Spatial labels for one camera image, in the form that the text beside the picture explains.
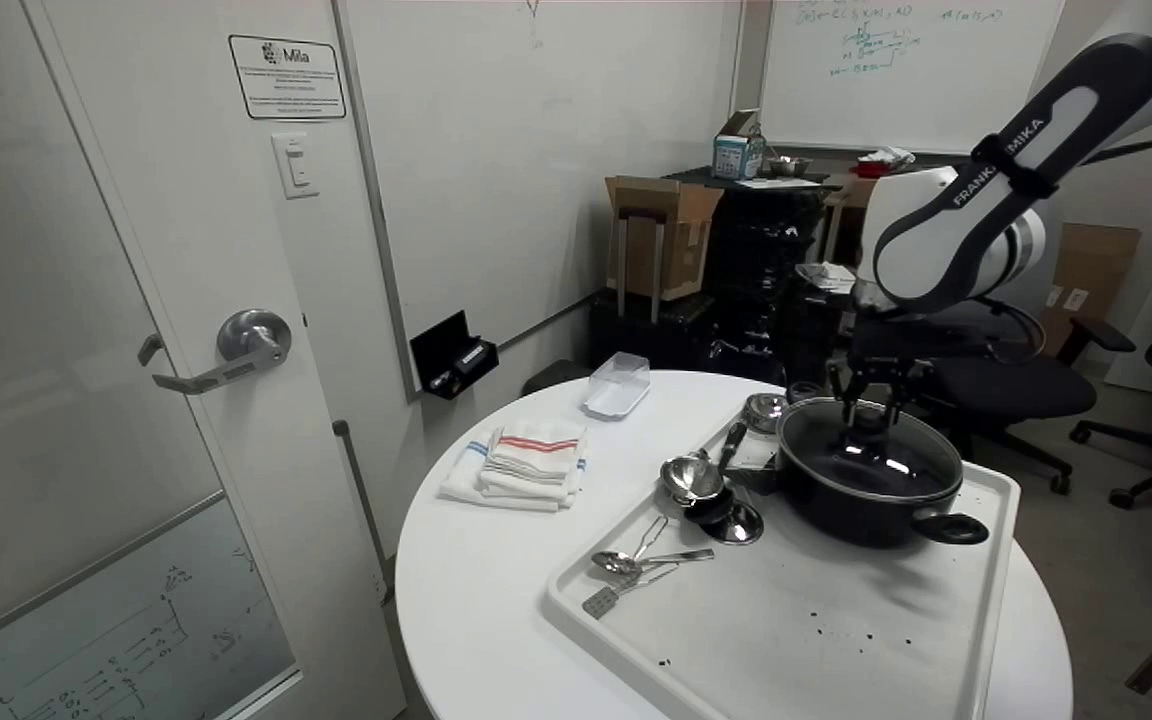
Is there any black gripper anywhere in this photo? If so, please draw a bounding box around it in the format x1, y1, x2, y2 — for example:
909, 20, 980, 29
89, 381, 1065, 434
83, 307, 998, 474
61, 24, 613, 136
825, 315, 937, 440

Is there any white door with glass panel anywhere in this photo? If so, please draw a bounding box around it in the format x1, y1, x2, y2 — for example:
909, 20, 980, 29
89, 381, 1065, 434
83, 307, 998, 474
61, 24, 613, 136
0, 0, 407, 720

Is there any black cabinet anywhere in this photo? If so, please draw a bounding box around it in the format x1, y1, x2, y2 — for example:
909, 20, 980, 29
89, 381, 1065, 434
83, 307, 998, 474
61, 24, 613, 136
703, 174, 832, 383

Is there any open cardboard box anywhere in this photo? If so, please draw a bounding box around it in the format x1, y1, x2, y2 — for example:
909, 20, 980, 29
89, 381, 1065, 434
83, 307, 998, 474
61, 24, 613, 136
603, 172, 727, 307

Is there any large wall whiteboard panel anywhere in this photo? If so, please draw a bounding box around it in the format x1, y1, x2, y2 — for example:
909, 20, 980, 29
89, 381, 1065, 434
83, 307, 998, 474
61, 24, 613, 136
331, 0, 750, 397

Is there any silver door lever handle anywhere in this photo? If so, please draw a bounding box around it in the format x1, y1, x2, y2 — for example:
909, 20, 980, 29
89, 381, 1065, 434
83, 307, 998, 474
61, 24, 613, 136
133, 303, 296, 401

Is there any white crumpled paper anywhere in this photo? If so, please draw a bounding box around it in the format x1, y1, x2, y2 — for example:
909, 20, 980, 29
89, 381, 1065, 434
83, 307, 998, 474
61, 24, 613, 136
791, 257, 865, 301

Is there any small teal box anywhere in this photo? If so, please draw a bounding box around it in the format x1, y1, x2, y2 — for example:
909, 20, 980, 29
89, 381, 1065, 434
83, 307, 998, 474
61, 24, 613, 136
714, 106, 768, 184

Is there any white printed door sign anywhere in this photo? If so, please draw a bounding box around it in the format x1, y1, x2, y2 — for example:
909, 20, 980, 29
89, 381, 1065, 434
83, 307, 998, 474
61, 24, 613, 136
224, 33, 353, 125

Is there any red white item pile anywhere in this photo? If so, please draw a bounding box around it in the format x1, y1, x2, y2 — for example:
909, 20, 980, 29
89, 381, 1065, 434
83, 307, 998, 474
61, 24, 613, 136
854, 139, 921, 180

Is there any white light switch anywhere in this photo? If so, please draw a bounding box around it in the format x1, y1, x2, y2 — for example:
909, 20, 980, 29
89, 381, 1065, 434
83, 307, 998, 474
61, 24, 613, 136
269, 127, 323, 203

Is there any clear plastic container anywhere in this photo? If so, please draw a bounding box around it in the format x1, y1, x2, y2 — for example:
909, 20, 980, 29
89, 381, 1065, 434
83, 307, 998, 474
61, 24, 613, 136
581, 349, 655, 422

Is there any brown cardboard box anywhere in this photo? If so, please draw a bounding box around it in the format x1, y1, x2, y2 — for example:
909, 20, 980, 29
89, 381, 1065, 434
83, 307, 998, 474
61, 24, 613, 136
1046, 220, 1144, 326

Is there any steel tablespoon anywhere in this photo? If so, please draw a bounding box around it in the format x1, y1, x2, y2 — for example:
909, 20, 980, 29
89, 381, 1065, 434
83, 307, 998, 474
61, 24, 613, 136
587, 539, 715, 584

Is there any black pot with loop handles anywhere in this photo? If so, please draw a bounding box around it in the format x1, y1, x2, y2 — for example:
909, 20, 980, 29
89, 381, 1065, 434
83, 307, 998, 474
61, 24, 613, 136
773, 393, 993, 551

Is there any steel utensil with flat handle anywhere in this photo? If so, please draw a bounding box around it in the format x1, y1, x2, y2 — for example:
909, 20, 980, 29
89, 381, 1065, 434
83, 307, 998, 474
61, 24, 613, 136
581, 512, 678, 618

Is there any black whiteboard marker holder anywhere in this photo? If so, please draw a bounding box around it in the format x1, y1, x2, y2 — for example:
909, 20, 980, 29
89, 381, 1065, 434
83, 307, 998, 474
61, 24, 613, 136
407, 307, 505, 404

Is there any white plastic tray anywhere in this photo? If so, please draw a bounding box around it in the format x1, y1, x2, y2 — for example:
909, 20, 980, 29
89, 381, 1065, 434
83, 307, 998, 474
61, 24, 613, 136
541, 416, 1025, 720

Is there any framed whiteboard with writing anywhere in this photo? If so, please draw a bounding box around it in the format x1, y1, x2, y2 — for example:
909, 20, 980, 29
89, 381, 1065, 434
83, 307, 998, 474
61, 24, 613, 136
758, 0, 1072, 163

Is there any small steel spoon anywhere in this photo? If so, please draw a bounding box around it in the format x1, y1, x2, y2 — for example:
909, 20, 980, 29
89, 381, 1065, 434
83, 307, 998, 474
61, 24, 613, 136
735, 386, 787, 433

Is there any steel ladle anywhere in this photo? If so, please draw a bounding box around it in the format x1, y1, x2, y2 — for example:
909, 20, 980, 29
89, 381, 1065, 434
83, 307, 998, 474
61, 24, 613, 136
655, 411, 762, 512

